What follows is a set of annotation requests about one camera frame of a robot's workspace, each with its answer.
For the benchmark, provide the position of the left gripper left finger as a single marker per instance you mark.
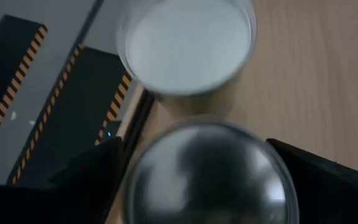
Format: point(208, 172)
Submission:
point(42, 202)

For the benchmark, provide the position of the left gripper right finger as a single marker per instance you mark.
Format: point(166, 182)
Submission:
point(337, 199)

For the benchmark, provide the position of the carrots can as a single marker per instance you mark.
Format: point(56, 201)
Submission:
point(210, 174)

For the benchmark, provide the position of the peaches can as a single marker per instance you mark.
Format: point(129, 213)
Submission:
point(188, 46)

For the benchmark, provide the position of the black hazard-striped floor mat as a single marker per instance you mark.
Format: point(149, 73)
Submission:
point(2, 62)
point(73, 109)

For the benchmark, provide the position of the black aluminium table frame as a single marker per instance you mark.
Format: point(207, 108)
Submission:
point(140, 121)

